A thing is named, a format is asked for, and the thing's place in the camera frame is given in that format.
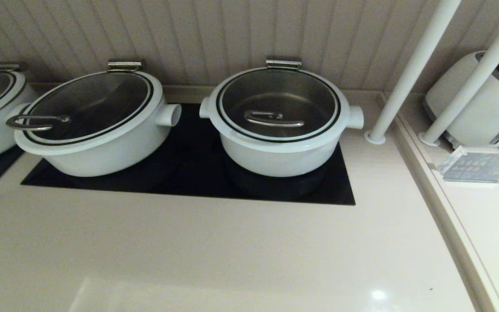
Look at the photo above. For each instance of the glass lid with white rim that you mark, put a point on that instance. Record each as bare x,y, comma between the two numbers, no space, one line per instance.
275,86

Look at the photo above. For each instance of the white pot middle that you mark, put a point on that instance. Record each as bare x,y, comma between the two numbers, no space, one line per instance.
89,99

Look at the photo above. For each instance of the large black induction cooktop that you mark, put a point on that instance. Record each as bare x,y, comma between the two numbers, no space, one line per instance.
197,173

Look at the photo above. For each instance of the white support pole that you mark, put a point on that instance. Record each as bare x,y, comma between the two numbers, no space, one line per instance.
409,73
470,82

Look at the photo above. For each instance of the clear acrylic sign holder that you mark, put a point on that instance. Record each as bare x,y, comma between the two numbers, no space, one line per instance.
479,167

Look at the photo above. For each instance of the white toaster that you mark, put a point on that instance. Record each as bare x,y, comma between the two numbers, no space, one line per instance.
487,112

